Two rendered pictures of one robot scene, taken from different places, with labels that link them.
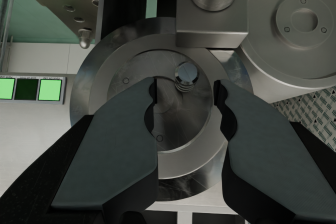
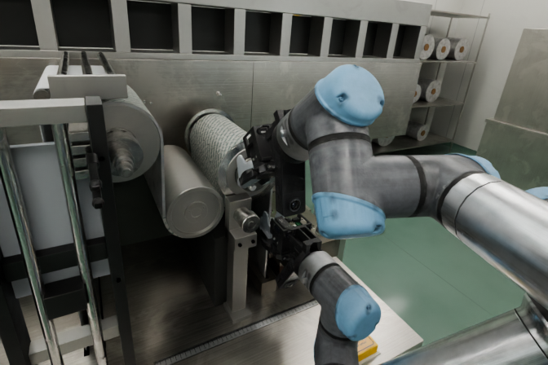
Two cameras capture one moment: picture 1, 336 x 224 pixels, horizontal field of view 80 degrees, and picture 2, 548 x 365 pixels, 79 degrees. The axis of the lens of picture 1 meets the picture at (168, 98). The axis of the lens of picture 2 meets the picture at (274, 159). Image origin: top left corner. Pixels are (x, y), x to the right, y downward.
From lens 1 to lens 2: 0.57 m
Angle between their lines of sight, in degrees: 31
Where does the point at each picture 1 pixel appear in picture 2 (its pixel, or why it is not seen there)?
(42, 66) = not seen: hidden behind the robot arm
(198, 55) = (238, 191)
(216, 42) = (236, 197)
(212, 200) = (163, 64)
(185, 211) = (186, 54)
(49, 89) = not seen: hidden behind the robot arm
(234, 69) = (225, 188)
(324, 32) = (188, 209)
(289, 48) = (201, 200)
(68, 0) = not seen: hidden behind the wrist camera
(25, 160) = (303, 88)
